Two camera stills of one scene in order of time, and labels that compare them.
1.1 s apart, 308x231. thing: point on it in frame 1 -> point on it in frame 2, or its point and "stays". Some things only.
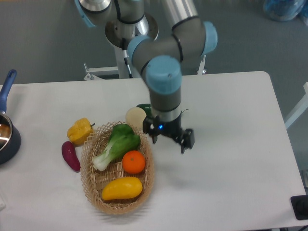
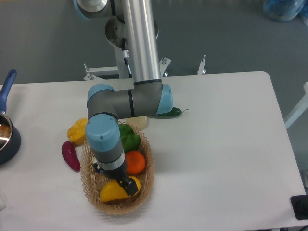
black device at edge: x=300 y=206 stays
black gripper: x=152 y=126 -> x=117 y=175
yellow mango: x=121 y=187 stays
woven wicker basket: x=93 y=181 stays
